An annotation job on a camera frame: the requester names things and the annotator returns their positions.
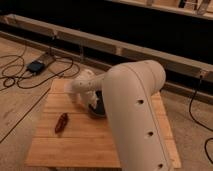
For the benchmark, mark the brown oblong object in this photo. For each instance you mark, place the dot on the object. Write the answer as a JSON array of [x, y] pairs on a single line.
[[62, 122]]

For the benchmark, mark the blue power adapter box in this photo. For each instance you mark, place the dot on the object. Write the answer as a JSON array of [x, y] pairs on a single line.
[[35, 67]]

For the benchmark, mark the dark ceramic bowl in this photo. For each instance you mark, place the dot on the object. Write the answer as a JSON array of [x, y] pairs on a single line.
[[99, 109]]

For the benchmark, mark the translucent plastic cup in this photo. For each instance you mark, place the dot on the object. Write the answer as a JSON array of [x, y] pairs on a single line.
[[68, 90]]

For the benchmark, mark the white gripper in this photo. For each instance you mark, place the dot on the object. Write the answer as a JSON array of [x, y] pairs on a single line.
[[89, 98]]

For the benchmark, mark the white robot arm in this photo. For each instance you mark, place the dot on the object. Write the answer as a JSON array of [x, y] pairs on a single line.
[[126, 91]]

